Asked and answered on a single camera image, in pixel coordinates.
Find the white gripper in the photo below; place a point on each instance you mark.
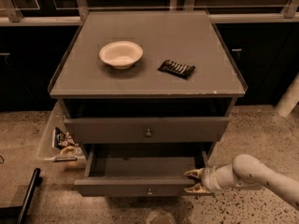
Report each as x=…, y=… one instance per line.
x=207, y=180

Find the grey drawer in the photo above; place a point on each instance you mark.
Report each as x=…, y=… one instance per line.
x=140, y=170
x=147, y=130

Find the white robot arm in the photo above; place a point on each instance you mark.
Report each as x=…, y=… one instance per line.
x=244, y=172

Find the grey top drawer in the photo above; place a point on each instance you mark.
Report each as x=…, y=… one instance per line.
x=147, y=130

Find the grey drawer cabinet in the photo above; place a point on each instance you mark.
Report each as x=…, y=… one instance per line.
x=88, y=88

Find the black snack packet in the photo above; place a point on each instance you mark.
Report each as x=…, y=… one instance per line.
x=177, y=69

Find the snack packets in bin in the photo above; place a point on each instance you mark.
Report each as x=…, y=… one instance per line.
x=65, y=143

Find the white paper bowl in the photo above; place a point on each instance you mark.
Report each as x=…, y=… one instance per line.
x=121, y=54

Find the clear plastic bin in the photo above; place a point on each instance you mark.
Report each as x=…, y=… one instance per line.
x=47, y=151

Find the black bar object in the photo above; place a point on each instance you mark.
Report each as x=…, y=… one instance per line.
x=17, y=214

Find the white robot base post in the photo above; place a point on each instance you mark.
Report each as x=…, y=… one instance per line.
x=289, y=99

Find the metal window rail frame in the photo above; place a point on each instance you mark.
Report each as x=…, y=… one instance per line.
x=63, y=12

